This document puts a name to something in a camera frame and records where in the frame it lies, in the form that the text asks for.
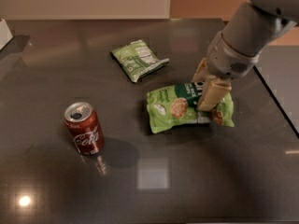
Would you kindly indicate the green rice chip bag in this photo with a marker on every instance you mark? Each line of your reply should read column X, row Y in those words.
column 176, row 105

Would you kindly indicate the white object at left edge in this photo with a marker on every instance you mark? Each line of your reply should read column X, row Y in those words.
column 5, row 33

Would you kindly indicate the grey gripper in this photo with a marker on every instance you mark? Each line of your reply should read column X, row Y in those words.
column 226, row 59

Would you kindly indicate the red cola can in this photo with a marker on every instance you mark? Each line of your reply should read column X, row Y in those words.
column 82, row 122

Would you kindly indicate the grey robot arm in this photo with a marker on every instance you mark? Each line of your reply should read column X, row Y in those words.
column 237, row 48

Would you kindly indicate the green jalapeno chip bag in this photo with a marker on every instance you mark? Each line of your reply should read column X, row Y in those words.
column 138, row 60

